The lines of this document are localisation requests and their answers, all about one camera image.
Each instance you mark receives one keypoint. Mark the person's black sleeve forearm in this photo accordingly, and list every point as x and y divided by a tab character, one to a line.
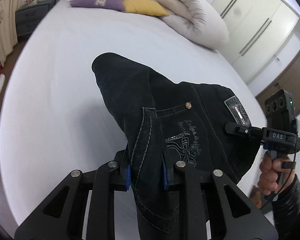
286	209

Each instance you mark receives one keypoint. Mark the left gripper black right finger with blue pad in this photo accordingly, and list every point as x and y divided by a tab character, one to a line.
212	206

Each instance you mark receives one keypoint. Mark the black camera box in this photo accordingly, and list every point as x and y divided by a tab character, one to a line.
280	112

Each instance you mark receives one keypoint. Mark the dark grey nightstand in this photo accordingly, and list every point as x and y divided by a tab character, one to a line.
28	17

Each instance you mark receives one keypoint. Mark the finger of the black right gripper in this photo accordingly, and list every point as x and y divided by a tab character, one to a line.
240	130

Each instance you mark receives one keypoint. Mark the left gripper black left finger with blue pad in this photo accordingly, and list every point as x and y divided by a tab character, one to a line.
81	206

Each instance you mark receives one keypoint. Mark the beige curtain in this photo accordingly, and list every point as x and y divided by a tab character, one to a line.
8	31

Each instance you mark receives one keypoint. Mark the brown door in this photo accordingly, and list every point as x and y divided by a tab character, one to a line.
288	80

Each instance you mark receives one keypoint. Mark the white bed mattress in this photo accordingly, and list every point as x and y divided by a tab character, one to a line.
53	119

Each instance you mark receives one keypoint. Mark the person's right hand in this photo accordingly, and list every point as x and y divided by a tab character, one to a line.
273	177

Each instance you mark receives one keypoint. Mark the black denim pants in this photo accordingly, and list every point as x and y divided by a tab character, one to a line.
166	122

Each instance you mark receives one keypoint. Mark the yellow pillow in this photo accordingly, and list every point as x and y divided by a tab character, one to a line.
144	7

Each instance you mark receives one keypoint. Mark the white wardrobe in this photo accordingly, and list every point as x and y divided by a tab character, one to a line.
257	29

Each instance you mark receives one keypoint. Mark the folded beige duvet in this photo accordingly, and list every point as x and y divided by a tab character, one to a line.
197	21

